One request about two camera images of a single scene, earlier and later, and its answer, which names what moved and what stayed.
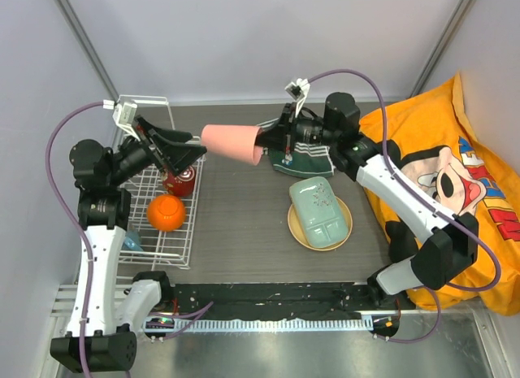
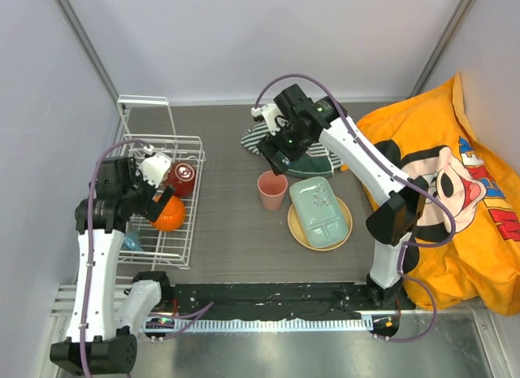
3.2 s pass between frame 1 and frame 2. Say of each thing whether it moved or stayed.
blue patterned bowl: stayed
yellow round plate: stayed
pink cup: moved
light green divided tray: stayed
